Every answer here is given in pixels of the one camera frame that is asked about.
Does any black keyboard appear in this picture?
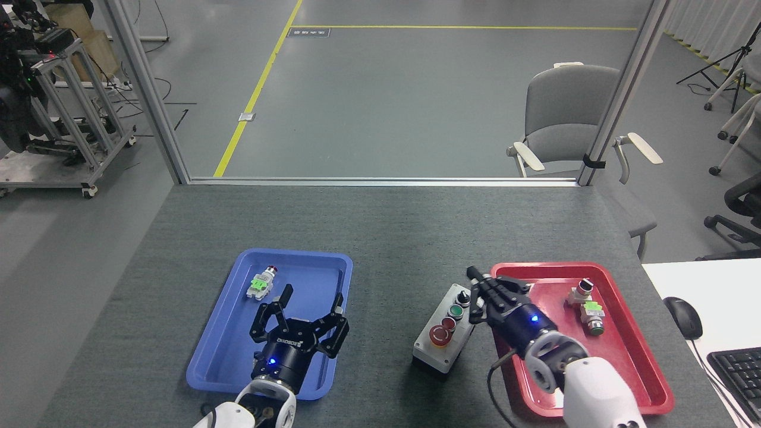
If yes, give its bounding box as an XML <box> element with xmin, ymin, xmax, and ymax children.
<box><xmin>707</xmin><ymin>348</ymin><xmax>761</xmax><ymax>426</ymax></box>

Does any black office chair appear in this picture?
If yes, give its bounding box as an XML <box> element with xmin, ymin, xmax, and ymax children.
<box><xmin>696</xmin><ymin>172</ymin><xmax>761</xmax><ymax>262</ymax></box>

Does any grey chair with white armrests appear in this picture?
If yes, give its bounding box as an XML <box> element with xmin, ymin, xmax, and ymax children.
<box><xmin>507</xmin><ymin>62</ymin><xmax>663</xmax><ymax>262</ymax></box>

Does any white chair base on wheels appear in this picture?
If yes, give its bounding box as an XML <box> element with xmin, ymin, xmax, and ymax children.
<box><xmin>705</xmin><ymin>62</ymin><xmax>761</xmax><ymax>176</ymax></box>

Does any green-headed push button switch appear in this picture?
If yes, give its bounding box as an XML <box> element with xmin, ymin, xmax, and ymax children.
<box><xmin>583</xmin><ymin>300</ymin><xmax>607</xmax><ymax>336</ymax></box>

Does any black computer mouse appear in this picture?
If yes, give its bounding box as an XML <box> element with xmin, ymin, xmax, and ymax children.
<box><xmin>663</xmin><ymin>296</ymin><xmax>703</xmax><ymax>341</ymax></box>

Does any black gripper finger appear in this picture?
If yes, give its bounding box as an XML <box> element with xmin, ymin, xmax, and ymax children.
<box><xmin>468</xmin><ymin>288</ymin><xmax>497</xmax><ymax>325</ymax></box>
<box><xmin>467</xmin><ymin>266</ymin><xmax>531</xmax><ymax>301</ymax></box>
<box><xmin>312</xmin><ymin>292</ymin><xmax>350</xmax><ymax>357</ymax></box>
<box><xmin>249</xmin><ymin>284</ymin><xmax>294</xmax><ymax>344</ymax></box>

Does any black tripod stand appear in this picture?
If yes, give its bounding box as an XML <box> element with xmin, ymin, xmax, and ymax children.
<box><xmin>676</xmin><ymin>23</ymin><xmax>761</xmax><ymax>114</ymax></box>

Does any blue plastic tray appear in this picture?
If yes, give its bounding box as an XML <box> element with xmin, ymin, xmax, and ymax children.
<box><xmin>186</xmin><ymin>248</ymin><xmax>354</xmax><ymax>401</ymax></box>

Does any silver frame rail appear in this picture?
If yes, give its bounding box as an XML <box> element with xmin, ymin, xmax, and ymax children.
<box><xmin>189</xmin><ymin>177</ymin><xmax>580</xmax><ymax>187</ymax></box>

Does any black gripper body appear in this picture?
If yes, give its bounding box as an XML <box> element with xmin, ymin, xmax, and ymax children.
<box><xmin>253</xmin><ymin>318</ymin><xmax>319</xmax><ymax>390</ymax></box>
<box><xmin>488</xmin><ymin>294</ymin><xmax>559</xmax><ymax>357</ymax></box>

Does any black machine on cart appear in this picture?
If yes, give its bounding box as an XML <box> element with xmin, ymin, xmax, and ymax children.
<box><xmin>0</xmin><ymin>0</ymin><xmax>78</xmax><ymax>155</ymax></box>

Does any grey four-button control box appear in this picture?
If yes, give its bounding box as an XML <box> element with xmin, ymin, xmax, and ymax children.
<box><xmin>412</xmin><ymin>284</ymin><xmax>476</xmax><ymax>381</ymax></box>

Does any brown cardboard box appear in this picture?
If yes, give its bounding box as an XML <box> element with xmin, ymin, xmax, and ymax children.
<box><xmin>45</xmin><ymin>3</ymin><xmax>122</xmax><ymax>84</ymax></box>

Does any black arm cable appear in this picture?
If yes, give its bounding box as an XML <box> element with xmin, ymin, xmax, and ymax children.
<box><xmin>488</xmin><ymin>350</ymin><xmax>519</xmax><ymax>428</ymax></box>

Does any red-headed push button switch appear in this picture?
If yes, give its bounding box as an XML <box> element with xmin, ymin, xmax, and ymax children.
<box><xmin>246</xmin><ymin>266</ymin><xmax>280</xmax><ymax>300</ymax></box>

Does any silver frame post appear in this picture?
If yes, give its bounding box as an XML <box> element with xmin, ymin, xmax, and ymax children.
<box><xmin>106</xmin><ymin>0</ymin><xmax>191</xmax><ymax>185</ymax></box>
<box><xmin>578</xmin><ymin>0</ymin><xmax>671</xmax><ymax>187</ymax></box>

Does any aluminium frame cart on wheels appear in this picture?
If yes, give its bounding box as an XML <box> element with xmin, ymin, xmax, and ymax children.
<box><xmin>0</xmin><ymin>36</ymin><xmax>137</xmax><ymax>200</ymax></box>

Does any red plastic tray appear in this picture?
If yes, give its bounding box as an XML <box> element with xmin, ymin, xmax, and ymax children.
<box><xmin>490</xmin><ymin>262</ymin><xmax>675</xmax><ymax>418</ymax></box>

